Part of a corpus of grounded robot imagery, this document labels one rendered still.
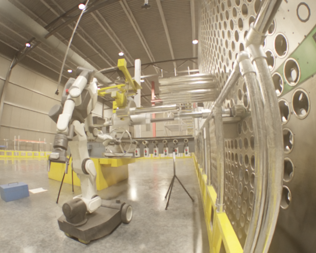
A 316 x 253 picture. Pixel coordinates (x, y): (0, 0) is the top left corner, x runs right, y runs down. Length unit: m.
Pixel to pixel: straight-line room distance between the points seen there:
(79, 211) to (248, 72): 1.25
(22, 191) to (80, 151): 1.53
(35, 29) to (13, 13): 1.94
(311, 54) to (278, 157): 1.06
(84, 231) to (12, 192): 1.47
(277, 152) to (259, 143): 0.07
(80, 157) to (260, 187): 1.13
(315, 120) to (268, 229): 1.02
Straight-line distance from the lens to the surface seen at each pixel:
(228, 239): 0.66
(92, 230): 1.22
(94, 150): 3.18
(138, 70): 11.22
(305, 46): 1.32
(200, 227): 1.45
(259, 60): 0.33
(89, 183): 1.30
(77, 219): 1.22
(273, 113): 0.30
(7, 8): 9.91
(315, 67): 1.25
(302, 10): 1.37
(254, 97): 0.37
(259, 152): 0.35
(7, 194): 2.36
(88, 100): 1.21
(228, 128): 2.93
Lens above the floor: 0.78
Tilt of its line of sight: 8 degrees up
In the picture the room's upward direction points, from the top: 2 degrees counter-clockwise
